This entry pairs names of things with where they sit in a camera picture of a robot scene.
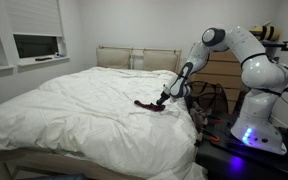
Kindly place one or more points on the black mesh laundry bag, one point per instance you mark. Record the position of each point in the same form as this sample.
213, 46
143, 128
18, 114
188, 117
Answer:
207, 96

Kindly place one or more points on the white duvet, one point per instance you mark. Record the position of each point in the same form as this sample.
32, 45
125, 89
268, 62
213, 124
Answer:
99, 115

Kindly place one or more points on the black robot table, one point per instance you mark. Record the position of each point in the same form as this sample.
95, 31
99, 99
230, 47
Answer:
229, 159

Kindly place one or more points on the beige headboard cushion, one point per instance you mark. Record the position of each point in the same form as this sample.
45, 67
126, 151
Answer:
155, 60
113, 58

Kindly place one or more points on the beige left headboard cushion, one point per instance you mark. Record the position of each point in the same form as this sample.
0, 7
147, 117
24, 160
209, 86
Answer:
113, 58

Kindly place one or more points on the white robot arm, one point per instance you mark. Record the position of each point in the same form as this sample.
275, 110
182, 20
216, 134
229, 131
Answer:
266, 79

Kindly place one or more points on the yellow black rolled item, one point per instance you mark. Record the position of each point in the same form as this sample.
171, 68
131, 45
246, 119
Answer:
269, 33

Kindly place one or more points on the beige right headboard cushion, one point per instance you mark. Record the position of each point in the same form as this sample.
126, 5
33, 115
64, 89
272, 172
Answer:
155, 60

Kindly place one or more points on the white window blind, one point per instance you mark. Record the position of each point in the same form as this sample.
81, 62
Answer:
34, 17

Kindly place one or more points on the dark red cloth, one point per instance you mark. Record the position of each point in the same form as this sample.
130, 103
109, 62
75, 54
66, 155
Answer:
151, 106

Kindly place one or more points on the orange handled clamp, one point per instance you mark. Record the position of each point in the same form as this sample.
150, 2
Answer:
209, 136
213, 119

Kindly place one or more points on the grey clothes in bag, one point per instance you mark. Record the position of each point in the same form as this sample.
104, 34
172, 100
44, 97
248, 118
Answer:
198, 115

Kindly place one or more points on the black remote on sill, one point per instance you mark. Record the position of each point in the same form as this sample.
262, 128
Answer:
43, 59

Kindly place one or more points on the wooden bed frame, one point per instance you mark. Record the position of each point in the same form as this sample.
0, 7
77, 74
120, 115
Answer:
47, 161

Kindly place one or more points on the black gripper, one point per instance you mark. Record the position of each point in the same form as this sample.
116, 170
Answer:
164, 96

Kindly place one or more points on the wooden chest of drawers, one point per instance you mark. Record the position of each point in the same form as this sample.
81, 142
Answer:
222, 68

